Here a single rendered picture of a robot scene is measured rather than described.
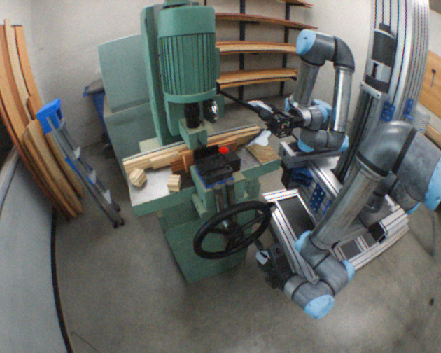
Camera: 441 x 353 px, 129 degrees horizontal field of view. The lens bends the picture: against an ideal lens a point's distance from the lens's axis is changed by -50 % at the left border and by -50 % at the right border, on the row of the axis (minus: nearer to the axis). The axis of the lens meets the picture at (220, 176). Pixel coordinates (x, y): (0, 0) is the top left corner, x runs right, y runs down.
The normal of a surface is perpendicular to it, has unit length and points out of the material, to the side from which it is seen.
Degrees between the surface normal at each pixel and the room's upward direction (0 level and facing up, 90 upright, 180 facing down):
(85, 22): 90
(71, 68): 90
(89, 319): 0
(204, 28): 90
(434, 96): 90
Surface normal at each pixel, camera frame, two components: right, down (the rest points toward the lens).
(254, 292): -0.01, -0.74
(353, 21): -0.88, 0.33
